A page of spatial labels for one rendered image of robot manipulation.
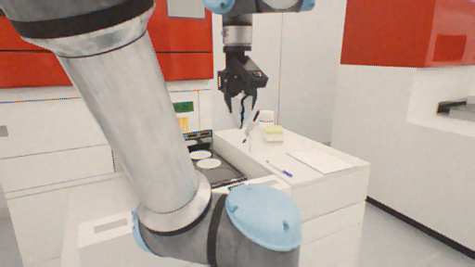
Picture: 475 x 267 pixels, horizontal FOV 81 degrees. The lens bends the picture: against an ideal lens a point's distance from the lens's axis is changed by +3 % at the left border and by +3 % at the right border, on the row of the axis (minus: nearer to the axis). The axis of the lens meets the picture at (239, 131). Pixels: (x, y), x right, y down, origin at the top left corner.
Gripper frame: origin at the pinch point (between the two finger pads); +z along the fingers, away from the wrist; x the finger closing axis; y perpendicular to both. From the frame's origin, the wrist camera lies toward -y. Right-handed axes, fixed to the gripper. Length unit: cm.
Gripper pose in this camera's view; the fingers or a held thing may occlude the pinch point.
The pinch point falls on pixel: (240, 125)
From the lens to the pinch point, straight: 71.7
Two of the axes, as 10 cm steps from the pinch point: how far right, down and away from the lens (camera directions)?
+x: -8.9, 1.3, -4.3
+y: -4.5, -2.5, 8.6
